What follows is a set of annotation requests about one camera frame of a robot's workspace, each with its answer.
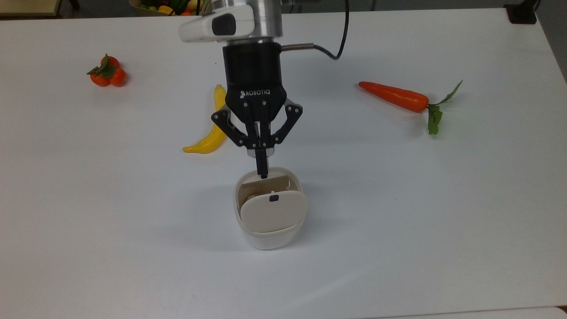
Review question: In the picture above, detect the black camera stand clamp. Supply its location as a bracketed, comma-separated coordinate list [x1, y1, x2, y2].
[504, 0, 540, 25]

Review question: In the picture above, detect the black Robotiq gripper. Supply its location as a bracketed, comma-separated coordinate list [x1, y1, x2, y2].
[211, 42, 304, 179]

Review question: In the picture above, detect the beige garbage bin with lid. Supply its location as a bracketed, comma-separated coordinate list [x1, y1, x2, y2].
[233, 167, 309, 251]

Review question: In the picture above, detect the wooden board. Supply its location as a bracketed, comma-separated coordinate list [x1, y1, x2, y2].
[0, 0, 63, 18]

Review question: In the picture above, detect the yellow toy banana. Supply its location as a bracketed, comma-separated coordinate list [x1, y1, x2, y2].
[182, 84, 229, 155]

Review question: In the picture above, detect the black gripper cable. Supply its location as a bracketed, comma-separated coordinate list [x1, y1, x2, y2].
[281, 0, 350, 61]

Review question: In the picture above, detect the basket of toy fruit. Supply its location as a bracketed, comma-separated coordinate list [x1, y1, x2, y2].
[129, 0, 210, 17]

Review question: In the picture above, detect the orange toy carrot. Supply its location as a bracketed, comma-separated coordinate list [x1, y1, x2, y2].
[358, 80, 464, 136]

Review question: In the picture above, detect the orange toy tangerine cluster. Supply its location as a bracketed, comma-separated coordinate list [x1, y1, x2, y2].
[86, 54, 127, 88]

